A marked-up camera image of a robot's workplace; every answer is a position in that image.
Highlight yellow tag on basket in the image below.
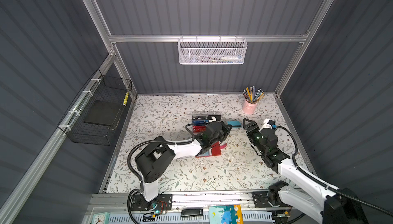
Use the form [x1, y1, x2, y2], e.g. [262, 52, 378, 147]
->
[122, 91, 129, 106]

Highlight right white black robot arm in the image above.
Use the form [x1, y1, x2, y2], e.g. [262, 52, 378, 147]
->
[243, 118, 368, 224]

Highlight blue credit card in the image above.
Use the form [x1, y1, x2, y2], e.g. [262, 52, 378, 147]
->
[227, 121, 242, 128]

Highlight small teal clock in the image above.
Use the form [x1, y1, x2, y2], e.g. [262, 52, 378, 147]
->
[91, 212, 110, 224]

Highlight right black corrugated cable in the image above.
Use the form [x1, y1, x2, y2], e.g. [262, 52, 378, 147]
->
[276, 125, 393, 224]

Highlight black pad in basket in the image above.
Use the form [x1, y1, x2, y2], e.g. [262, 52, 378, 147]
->
[84, 100, 123, 126]

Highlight black stapler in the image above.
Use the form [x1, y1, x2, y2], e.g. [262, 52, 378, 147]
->
[181, 208, 204, 218]

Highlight pink pen cup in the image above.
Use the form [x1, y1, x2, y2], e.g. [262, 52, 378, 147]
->
[242, 100, 257, 115]

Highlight red card holder wallet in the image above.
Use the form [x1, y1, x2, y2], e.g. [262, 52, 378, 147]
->
[196, 142, 227, 158]

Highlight pens in pink cup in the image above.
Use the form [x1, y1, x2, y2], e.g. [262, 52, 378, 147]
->
[243, 86, 265, 104]

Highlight white wire mesh basket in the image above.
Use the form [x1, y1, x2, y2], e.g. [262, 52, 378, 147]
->
[177, 37, 248, 65]

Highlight black corrugated cable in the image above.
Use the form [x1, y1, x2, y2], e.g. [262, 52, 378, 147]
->
[276, 125, 393, 224]
[126, 122, 200, 224]

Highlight left black corrugated cable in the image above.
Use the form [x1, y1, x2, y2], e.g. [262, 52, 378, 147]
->
[126, 122, 200, 224]

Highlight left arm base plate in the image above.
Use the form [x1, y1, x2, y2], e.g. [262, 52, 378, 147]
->
[129, 193, 173, 211]

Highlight colourful picture book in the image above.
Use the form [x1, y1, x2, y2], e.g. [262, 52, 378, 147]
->
[209, 205, 244, 224]

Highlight black wire wall basket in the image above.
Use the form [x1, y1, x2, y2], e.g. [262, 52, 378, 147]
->
[58, 71, 133, 146]

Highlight clear plastic organizer box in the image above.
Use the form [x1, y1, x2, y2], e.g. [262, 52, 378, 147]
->
[191, 111, 223, 134]

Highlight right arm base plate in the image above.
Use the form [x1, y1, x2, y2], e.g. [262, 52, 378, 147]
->
[251, 190, 290, 208]

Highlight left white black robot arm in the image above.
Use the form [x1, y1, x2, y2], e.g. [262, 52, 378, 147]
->
[127, 121, 232, 202]

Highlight markers in white basket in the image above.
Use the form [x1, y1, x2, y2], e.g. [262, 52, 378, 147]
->
[200, 55, 244, 64]

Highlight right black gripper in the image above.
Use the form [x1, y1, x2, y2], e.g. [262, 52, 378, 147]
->
[244, 118, 267, 156]

